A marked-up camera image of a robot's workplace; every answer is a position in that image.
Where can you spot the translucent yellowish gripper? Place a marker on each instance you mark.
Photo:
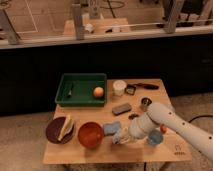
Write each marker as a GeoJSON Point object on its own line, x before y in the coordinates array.
{"type": "Point", "coordinates": [127, 137]}

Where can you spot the grey towel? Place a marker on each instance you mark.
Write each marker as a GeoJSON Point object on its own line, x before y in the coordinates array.
{"type": "Point", "coordinates": [117, 139]}

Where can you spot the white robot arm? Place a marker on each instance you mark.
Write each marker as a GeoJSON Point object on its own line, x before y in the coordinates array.
{"type": "Point", "coordinates": [159, 114]}

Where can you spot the blue sponge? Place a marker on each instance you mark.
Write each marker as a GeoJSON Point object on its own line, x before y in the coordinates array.
{"type": "Point", "coordinates": [111, 128]}

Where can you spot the grey rectangular block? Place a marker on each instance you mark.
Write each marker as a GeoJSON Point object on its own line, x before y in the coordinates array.
{"type": "Point", "coordinates": [117, 110]}

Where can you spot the light blue mug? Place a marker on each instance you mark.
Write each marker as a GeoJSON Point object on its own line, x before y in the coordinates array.
{"type": "Point", "coordinates": [155, 137]}

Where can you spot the orange red bowl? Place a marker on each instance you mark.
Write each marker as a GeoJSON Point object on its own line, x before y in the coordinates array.
{"type": "Point", "coordinates": [90, 135]}

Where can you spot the small metal cup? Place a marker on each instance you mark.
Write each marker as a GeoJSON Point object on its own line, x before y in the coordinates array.
{"type": "Point", "coordinates": [145, 102]}

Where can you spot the small black square container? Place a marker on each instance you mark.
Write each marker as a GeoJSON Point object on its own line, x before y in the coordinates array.
{"type": "Point", "coordinates": [130, 89]}

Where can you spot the white cup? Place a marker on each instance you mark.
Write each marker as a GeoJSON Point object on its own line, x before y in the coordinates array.
{"type": "Point", "coordinates": [119, 87]}

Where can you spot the red yellow apple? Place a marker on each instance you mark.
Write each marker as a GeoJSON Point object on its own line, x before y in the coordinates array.
{"type": "Point", "coordinates": [98, 92]}

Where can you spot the yellow banana slice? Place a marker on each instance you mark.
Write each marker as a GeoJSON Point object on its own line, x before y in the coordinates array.
{"type": "Point", "coordinates": [66, 128]}

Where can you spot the green plastic tray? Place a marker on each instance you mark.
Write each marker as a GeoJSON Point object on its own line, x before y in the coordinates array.
{"type": "Point", "coordinates": [82, 94]}

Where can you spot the black object in tray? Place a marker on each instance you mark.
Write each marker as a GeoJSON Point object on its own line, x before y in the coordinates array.
{"type": "Point", "coordinates": [69, 92]}

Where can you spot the dark brown plate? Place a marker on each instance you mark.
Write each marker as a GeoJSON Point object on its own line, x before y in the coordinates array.
{"type": "Point", "coordinates": [53, 131]}

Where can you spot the black handled knife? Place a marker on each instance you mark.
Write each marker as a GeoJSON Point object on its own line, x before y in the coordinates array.
{"type": "Point", "coordinates": [147, 86]}

